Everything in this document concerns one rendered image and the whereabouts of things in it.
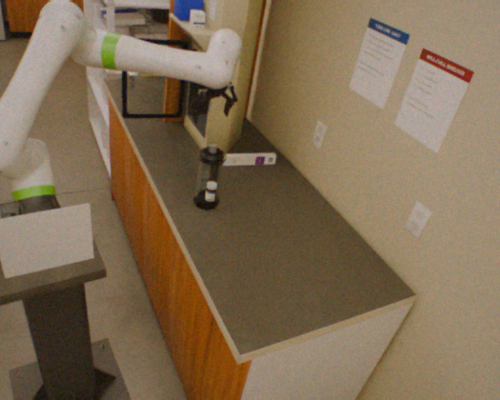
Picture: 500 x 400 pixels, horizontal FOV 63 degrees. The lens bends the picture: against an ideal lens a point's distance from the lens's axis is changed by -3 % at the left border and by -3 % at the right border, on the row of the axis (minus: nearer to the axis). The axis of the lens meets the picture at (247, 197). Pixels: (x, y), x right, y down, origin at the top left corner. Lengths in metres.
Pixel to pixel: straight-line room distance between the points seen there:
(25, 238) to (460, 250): 1.33
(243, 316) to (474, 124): 0.90
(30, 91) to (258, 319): 0.92
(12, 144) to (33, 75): 0.19
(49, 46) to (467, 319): 1.50
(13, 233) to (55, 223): 0.12
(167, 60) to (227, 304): 0.77
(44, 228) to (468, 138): 1.28
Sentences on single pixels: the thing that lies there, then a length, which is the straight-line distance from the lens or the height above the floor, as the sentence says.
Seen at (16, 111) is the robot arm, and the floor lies 1.42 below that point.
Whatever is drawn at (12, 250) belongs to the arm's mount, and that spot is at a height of 1.05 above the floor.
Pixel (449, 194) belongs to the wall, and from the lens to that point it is 1.47.
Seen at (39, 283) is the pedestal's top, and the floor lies 0.94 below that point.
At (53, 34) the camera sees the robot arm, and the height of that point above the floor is 1.60.
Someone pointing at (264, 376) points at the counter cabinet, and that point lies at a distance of 1.41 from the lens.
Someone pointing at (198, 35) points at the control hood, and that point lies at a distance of 1.77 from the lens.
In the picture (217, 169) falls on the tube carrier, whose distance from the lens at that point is 1.57.
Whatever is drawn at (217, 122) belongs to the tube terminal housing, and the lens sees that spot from 1.95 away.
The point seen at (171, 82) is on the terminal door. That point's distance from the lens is 2.15.
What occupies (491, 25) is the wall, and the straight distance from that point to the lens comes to 1.39.
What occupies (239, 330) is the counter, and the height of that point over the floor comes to 0.94.
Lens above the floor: 1.95
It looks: 35 degrees down
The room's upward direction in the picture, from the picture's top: 11 degrees clockwise
